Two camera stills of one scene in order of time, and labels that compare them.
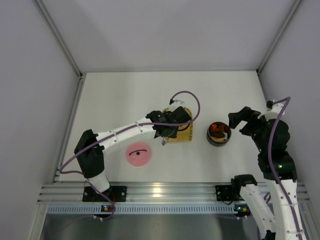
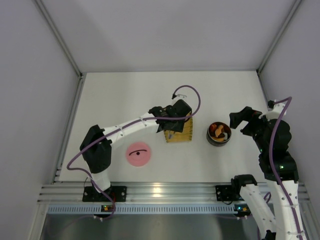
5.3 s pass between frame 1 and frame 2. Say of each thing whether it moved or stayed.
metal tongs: moved
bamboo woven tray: stayed
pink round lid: stayed
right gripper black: stayed
